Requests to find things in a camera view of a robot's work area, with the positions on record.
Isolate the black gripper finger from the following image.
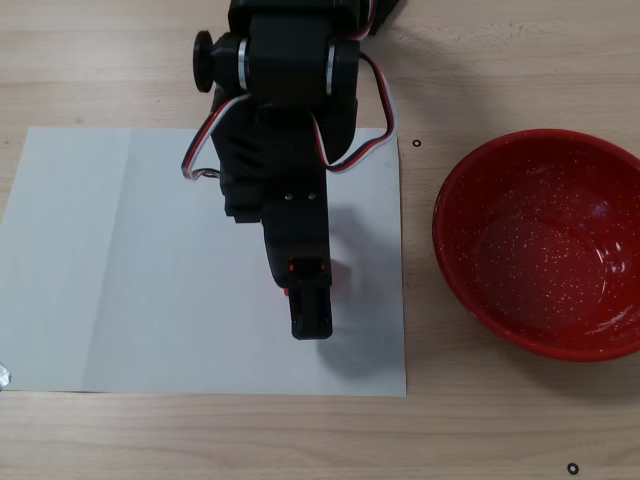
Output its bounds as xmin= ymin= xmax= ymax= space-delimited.
xmin=261 ymin=198 xmax=336 ymax=342

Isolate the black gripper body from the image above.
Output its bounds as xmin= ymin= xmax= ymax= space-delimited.
xmin=208 ymin=93 xmax=361 ymax=225

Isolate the red cube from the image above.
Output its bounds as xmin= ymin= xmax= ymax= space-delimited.
xmin=281 ymin=257 xmax=353 ymax=302

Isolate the red speckled bowl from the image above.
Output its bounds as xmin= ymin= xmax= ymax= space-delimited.
xmin=431 ymin=128 xmax=640 ymax=364

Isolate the white paper sheet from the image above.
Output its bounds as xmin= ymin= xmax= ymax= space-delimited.
xmin=0 ymin=126 xmax=409 ymax=400

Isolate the red white black servo wire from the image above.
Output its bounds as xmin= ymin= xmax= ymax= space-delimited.
xmin=178 ymin=93 xmax=252 ymax=182
xmin=310 ymin=48 xmax=400 ymax=175

